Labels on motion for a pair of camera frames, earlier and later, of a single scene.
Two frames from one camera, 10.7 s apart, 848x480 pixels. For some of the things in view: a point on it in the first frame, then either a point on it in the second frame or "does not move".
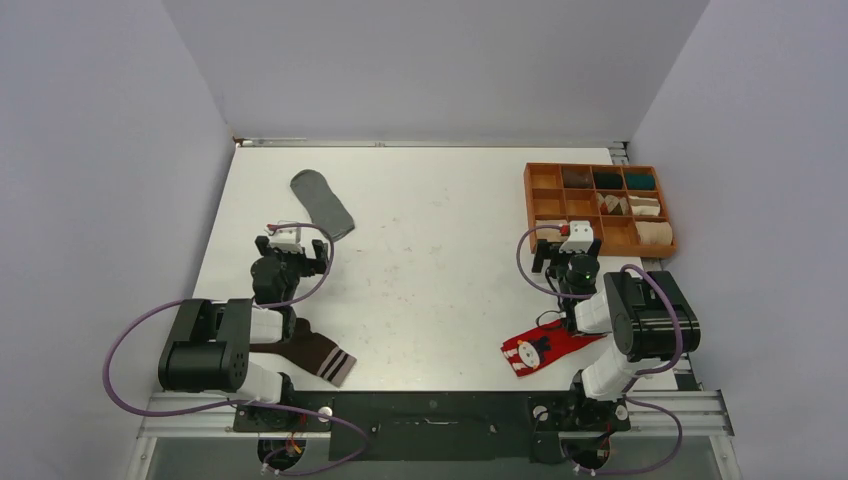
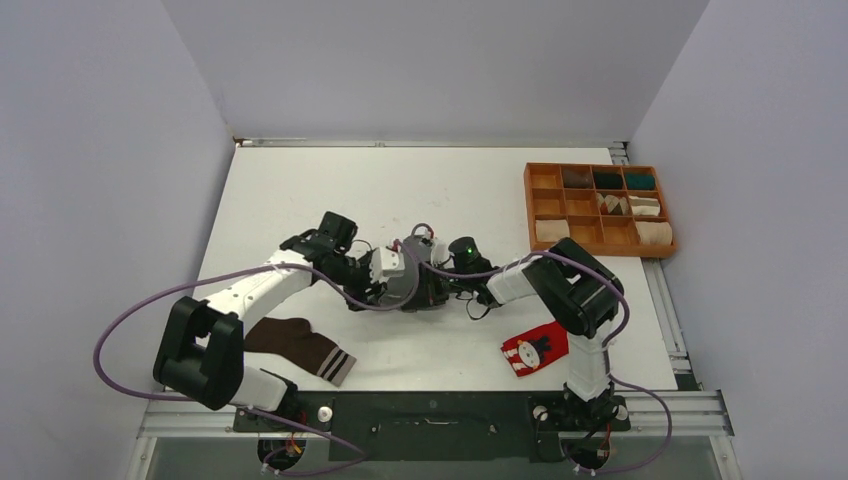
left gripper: (310, 266) -> (366, 292)
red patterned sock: (524, 352) does not move
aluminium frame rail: (177, 414) does not move
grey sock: (325, 210) -> (398, 287)
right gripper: (549, 250) -> (429, 291)
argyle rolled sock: (611, 205) does not move
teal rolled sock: (640, 181) does not move
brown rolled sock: (577, 177) does not move
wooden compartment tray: (624, 204) does not move
